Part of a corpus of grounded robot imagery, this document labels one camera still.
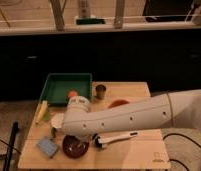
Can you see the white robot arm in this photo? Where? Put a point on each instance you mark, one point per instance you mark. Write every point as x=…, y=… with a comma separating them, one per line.
x=177, y=109

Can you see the orange bowl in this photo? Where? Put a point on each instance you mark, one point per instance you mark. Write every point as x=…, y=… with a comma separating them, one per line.
x=118, y=102

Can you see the purple bowl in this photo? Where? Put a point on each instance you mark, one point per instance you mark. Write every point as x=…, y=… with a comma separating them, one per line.
x=73, y=147

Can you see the small metal cup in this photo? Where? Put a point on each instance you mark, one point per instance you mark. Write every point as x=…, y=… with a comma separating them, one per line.
x=100, y=91

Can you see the red tomato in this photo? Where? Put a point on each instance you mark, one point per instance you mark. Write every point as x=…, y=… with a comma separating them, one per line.
x=72, y=93

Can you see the green plastic tray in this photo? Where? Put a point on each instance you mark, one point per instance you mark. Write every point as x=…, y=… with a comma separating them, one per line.
x=58, y=85

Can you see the white round container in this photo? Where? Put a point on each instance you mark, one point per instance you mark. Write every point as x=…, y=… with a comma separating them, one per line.
x=57, y=121

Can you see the yellow corn cob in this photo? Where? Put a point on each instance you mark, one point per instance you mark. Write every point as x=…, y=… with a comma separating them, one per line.
x=42, y=109

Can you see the green block on ledge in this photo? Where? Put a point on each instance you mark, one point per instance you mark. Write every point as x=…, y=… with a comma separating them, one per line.
x=88, y=21

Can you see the blue sponge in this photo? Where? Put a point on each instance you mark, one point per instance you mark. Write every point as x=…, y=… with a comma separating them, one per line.
x=47, y=146

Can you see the wooden table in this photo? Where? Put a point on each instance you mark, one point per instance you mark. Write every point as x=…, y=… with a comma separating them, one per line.
x=146, y=151

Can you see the black pole stand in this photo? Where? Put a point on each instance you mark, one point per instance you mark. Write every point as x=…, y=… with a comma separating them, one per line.
x=10, y=148

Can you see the white handled black brush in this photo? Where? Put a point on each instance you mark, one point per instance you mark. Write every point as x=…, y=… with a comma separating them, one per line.
x=103, y=142

